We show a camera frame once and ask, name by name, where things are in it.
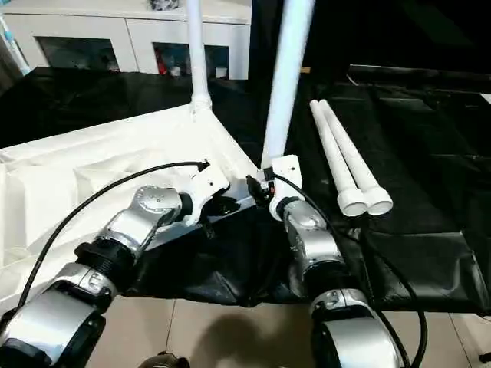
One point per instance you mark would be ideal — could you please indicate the white plastic table leg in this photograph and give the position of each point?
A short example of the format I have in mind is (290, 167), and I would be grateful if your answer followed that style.
(199, 50)
(287, 76)
(333, 153)
(354, 153)

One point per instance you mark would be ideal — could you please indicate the white plastic table top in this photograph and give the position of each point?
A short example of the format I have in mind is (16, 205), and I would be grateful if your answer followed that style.
(76, 153)

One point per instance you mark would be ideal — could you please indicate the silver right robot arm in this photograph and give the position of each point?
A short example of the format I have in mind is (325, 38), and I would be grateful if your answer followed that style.
(314, 237)

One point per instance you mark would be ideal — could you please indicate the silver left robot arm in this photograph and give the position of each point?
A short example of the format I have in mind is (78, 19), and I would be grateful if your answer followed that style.
(126, 226)

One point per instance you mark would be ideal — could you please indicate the small white jar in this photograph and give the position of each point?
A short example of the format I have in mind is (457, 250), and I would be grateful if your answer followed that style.
(175, 71)
(221, 72)

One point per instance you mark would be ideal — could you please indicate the red box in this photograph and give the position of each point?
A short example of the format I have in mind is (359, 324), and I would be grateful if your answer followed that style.
(163, 66)

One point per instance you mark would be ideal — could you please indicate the black plastic mat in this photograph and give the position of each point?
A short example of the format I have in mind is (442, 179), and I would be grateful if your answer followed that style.
(422, 172)

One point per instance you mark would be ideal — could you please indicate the black horizontal bar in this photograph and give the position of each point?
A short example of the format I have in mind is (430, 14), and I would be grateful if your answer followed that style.
(422, 76)

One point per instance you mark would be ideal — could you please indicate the white glass-door cabinet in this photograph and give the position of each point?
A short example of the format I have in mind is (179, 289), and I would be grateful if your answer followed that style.
(126, 27)

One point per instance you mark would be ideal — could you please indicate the dark patterned bundle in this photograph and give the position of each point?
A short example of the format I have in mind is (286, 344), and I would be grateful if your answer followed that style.
(161, 4)

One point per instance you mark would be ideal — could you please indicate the dark furniture with brass label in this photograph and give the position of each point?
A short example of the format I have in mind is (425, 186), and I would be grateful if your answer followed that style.
(403, 30)

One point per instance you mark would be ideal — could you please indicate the blue white plastic pack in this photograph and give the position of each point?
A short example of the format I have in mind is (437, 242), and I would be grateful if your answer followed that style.
(13, 46)

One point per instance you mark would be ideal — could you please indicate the black tripod stand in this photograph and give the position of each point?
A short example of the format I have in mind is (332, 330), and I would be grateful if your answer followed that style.
(485, 356)

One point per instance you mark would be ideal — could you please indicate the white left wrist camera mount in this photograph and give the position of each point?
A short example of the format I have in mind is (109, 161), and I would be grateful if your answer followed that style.
(207, 184)

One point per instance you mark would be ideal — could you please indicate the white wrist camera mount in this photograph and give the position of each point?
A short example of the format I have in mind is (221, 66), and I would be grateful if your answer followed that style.
(285, 180)
(207, 184)

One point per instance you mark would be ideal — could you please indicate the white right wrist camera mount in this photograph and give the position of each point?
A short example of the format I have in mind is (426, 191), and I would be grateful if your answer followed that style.
(285, 180)

